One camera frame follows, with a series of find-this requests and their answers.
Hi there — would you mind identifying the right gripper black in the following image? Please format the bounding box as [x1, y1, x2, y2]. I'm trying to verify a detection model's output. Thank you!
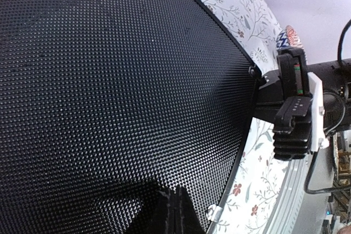
[253, 48, 313, 161]

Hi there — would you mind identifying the front aluminium rail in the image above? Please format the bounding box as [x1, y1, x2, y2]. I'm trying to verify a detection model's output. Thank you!
[263, 157, 329, 233]

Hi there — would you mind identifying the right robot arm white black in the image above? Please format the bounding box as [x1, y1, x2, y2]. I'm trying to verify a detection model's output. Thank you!
[254, 48, 350, 161]

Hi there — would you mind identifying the black poker set case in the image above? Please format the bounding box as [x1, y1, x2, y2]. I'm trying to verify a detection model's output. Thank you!
[0, 0, 264, 234]

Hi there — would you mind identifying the red patterned bowl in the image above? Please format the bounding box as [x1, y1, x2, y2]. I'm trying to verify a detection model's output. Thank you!
[276, 25, 305, 50]

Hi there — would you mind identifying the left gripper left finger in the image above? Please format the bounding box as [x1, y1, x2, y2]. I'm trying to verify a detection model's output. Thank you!
[124, 186, 172, 233]

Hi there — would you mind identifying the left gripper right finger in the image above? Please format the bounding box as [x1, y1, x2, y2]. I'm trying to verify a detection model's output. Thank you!
[171, 186, 206, 234]

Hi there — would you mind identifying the floral table cloth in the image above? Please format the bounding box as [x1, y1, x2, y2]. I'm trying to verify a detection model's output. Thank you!
[0, 0, 299, 234]

